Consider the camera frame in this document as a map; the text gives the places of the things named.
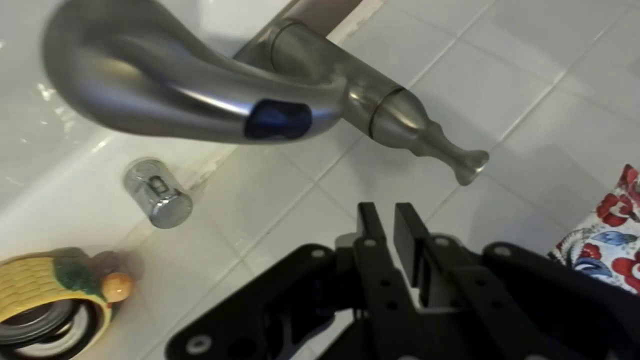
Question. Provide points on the floral fabric curtain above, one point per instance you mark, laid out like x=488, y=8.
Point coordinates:
x=607, y=233

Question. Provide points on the brushed steel faucet spout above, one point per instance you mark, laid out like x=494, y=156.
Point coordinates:
x=167, y=87

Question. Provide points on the chrome sink hole cap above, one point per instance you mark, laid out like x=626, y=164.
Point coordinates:
x=159, y=192

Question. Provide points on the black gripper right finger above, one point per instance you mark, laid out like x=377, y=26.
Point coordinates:
x=513, y=306

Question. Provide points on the white double sink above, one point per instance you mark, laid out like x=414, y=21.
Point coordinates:
x=41, y=172

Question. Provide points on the black rubber sink stopper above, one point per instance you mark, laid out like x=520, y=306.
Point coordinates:
x=47, y=330

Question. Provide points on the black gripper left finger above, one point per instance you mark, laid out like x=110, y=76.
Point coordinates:
x=391, y=306

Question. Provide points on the steel faucet base plate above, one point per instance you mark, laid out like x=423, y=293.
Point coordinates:
x=321, y=12

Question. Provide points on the yellow green sponge holder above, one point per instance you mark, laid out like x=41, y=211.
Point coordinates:
x=41, y=280

